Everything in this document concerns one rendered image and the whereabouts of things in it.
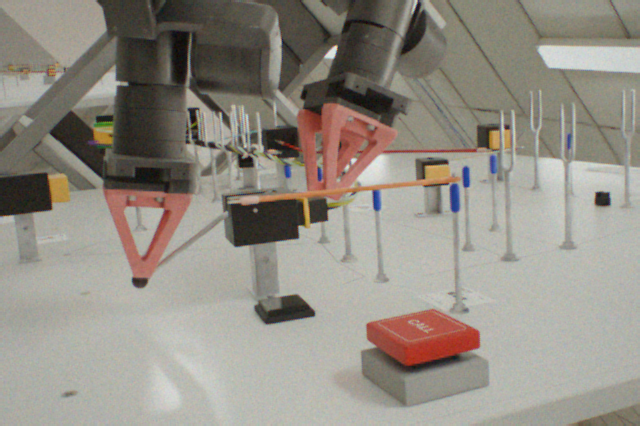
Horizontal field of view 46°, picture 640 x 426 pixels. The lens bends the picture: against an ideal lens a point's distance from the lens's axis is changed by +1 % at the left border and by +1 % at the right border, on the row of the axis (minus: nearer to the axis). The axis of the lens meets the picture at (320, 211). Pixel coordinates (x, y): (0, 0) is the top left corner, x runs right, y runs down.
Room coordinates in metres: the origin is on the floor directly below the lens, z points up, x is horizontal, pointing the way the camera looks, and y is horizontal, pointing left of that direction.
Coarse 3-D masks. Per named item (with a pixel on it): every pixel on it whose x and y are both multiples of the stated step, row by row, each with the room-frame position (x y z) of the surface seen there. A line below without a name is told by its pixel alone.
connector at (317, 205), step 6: (312, 198) 0.64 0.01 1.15; (318, 198) 0.64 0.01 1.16; (324, 198) 0.63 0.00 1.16; (300, 204) 0.63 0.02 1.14; (312, 204) 0.63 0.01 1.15; (318, 204) 0.63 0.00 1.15; (324, 204) 0.63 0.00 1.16; (300, 210) 0.63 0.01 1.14; (312, 210) 0.63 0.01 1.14; (318, 210) 0.63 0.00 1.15; (324, 210) 0.63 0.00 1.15; (300, 216) 0.63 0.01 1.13; (312, 216) 0.63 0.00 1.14; (318, 216) 0.63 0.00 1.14; (324, 216) 0.64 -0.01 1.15; (300, 222) 0.63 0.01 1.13; (312, 222) 0.63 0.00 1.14; (318, 222) 0.64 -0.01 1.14
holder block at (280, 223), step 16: (240, 192) 0.64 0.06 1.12; (256, 192) 0.64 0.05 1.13; (272, 192) 0.63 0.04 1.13; (288, 192) 0.62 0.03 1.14; (224, 208) 0.64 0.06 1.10; (240, 208) 0.61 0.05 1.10; (256, 208) 0.61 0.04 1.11; (272, 208) 0.62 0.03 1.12; (288, 208) 0.62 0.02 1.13; (224, 224) 0.65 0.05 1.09; (240, 224) 0.61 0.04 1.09; (256, 224) 0.62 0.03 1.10; (272, 224) 0.62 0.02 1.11; (288, 224) 0.62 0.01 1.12; (240, 240) 0.62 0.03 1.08; (256, 240) 0.62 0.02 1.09; (272, 240) 0.62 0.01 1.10; (288, 240) 0.63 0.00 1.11
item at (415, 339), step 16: (384, 320) 0.46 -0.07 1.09; (400, 320) 0.45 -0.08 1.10; (416, 320) 0.45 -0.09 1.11; (432, 320) 0.45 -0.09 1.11; (448, 320) 0.44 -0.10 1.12; (368, 336) 0.46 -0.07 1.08; (384, 336) 0.44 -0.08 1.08; (400, 336) 0.43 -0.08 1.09; (416, 336) 0.42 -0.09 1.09; (432, 336) 0.42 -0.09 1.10; (448, 336) 0.42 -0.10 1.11; (464, 336) 0.42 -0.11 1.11; (400, 352) 0.42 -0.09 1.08; (416, 352) 0.42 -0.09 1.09; (432, 352) 0.42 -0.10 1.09; (448, 352) 0.42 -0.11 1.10; (464, 352) 0.43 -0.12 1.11
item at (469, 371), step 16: (368, 352) 0.46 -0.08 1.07; (384, 352) 0.46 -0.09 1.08; (368, 368) 0.46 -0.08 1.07; (384, 368) 0.44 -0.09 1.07; (400, 368) 0.43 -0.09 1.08; (416, 368) 0.43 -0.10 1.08; (432, 368) 0.43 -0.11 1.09; (448, 368) 0.42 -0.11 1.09; (464, 368) 0.42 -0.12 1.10; (480, 368) 0.43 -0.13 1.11; (384, 384) 0.44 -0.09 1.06; (400, 384) 0.42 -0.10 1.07; (416, 384) 0.42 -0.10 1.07; (432, 384) 0.42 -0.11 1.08; (448, 384) 0.42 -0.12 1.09; (464, 384) 0.43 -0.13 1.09; (480, 384) 0.43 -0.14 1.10; (400, 400) 0.42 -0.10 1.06; (416, 400) 0.42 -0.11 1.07
